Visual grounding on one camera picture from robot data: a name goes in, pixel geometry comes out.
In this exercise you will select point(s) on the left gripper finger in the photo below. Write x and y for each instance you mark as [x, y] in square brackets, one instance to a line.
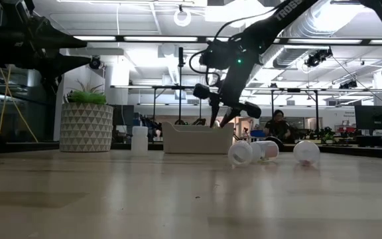
[60, 41]
[63, 64]

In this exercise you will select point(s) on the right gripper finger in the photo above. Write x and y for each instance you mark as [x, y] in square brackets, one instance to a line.
[229, 116]
[215, 111]

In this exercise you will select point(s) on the clear pill bottle white cap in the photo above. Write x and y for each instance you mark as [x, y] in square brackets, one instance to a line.
[254, 152]

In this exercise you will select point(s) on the white opaque pill bottle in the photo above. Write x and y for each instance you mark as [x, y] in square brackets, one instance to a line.
[139, 141]

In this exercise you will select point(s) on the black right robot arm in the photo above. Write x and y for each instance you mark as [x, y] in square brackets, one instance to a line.
[277, 20]

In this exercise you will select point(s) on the light grey plastic basket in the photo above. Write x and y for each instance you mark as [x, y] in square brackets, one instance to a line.
[196, 139]

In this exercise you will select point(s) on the blue bin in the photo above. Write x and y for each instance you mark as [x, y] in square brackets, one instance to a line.
[257, 133]

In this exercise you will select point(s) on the green succulent plant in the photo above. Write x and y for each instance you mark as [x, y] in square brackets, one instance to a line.
[86, 97]

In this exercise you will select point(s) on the black tripod stand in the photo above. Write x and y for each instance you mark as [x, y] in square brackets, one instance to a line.
[180, 86]

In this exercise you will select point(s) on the person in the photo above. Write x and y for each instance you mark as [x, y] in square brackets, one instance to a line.
[277, 127]

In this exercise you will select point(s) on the white triangle-patterned plant pot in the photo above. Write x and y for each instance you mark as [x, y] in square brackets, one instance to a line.
[86, 127]

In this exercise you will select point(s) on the small green background plant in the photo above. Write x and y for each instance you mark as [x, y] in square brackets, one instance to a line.
[327, 134]

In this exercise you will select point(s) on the black computer monitor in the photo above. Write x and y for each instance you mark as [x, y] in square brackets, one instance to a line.
[374, 117]

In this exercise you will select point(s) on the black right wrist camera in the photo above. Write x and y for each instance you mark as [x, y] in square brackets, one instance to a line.
[216, 54]

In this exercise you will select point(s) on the black background workstation frame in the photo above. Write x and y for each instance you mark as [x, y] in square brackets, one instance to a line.
[316, 106]

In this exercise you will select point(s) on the black mounted camera cluster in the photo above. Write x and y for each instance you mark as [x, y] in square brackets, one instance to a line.
[317, 57]

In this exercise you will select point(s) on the silver ventilation duct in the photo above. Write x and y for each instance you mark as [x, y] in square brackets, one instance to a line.
[313, 23]

